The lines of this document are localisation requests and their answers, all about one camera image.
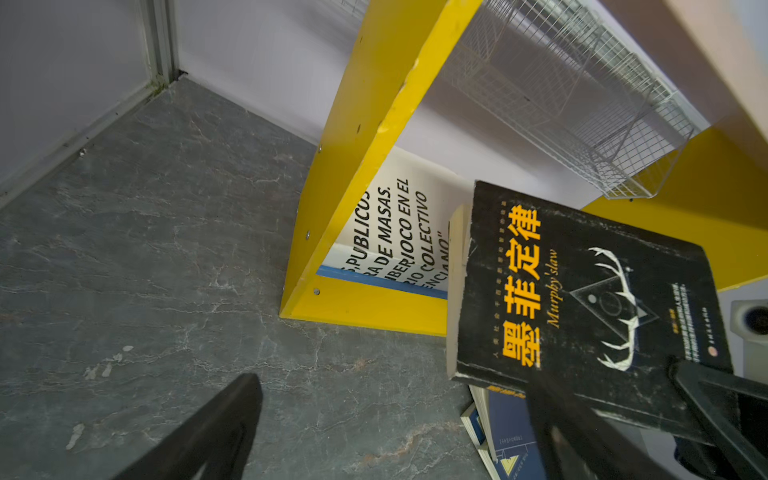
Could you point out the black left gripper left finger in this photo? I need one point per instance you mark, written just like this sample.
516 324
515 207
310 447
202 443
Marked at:
214 443

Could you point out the white wire rack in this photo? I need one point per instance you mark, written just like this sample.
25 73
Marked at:
559 74

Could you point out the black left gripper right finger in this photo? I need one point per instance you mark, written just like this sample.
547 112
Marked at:
575 443

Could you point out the dark blue book top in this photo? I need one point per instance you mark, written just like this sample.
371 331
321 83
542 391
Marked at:
500 429

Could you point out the white book black text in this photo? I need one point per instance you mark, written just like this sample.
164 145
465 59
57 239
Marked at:
397 236

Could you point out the black book yellow characters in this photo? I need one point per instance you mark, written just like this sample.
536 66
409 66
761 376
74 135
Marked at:
603 308

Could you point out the yellow wooden bookshelf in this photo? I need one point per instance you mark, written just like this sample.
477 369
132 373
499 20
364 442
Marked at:
716 196

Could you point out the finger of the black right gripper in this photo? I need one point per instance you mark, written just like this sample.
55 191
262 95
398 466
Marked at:
713 398

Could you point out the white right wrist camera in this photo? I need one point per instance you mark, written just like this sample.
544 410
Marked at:
745 315

